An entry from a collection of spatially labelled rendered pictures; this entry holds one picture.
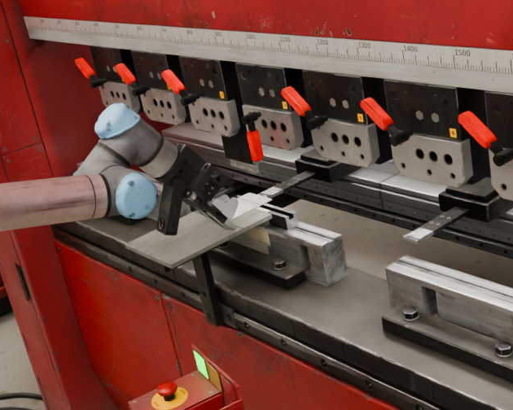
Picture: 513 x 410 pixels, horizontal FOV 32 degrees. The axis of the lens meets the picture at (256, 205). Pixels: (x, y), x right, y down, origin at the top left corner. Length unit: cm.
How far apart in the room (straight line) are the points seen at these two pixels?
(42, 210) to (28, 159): 117
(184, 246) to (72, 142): 92
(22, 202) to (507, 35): 77
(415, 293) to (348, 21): 50
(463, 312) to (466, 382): 14
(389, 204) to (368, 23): 64
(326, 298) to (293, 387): 21
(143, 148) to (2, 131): 98
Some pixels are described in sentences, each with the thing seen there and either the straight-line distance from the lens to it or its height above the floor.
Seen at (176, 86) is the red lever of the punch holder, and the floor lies 129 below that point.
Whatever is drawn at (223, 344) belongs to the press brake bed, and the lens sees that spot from 203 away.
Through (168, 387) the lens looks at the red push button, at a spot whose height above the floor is 81.
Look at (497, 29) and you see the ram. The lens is 129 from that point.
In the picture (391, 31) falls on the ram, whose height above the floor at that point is 142.
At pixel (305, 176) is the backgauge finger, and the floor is 100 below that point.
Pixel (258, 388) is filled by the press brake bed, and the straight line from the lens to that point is 199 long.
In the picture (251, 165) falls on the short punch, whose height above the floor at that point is 109.
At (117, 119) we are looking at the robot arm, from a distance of 162.
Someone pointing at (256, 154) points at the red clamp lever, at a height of 117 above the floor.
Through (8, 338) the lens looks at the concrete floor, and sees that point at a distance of 394.
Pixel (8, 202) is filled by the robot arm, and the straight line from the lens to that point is 144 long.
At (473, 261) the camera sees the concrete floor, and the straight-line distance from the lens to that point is 373.
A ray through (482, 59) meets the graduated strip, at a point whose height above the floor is 139.
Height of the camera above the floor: 173
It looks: 22 degrees down
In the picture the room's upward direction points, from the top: 12 degrees counter-clockwise
